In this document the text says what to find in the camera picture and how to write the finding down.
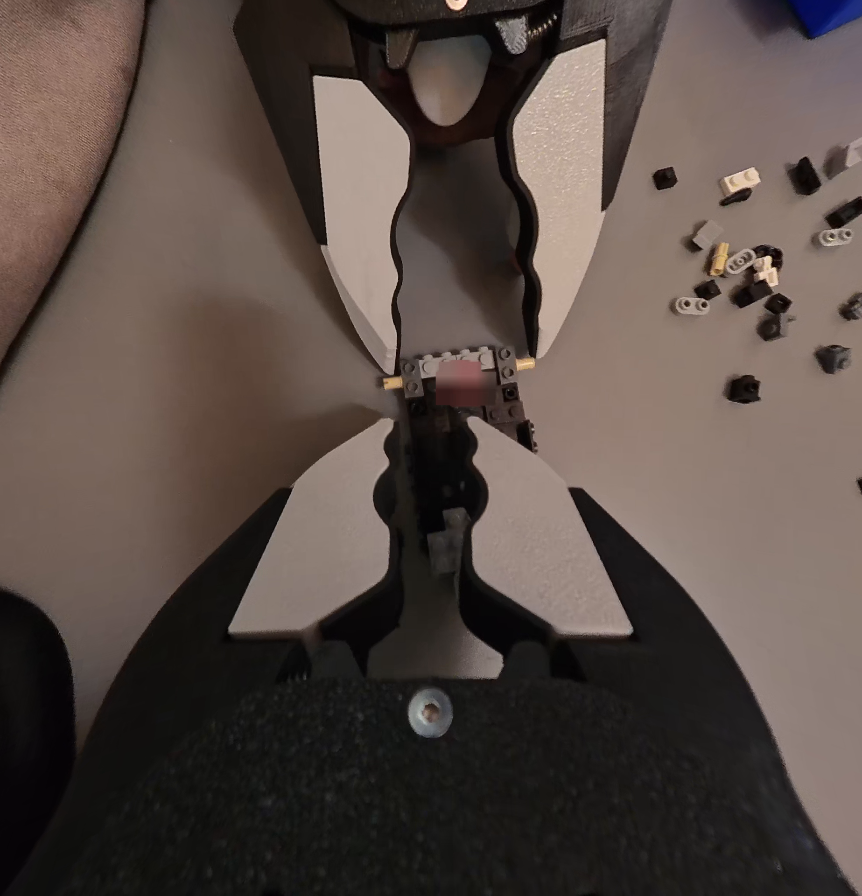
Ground grey axle brick assembly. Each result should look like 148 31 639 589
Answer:
382 345 537 393

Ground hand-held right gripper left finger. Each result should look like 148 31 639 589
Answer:
228 418 404 674

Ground scattered small brick pieces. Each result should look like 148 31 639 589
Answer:
653 136 862 407

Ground black brick chassis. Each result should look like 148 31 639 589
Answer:
399 381 537 576

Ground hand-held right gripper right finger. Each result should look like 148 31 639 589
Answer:
461 418 632 662

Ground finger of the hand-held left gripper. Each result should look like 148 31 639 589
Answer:
497 35 608 358
312 73 412 375

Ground person's left hand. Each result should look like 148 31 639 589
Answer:
375 66 519 151

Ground blue plastic bin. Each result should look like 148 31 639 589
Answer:
795 0 862 39

